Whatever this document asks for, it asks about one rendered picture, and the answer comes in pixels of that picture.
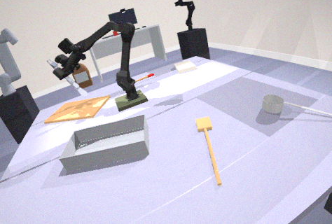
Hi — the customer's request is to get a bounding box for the light wooden board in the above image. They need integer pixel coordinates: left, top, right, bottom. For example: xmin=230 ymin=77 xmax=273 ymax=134
xmin=44 ymin=95 xmax=111 ymax=124

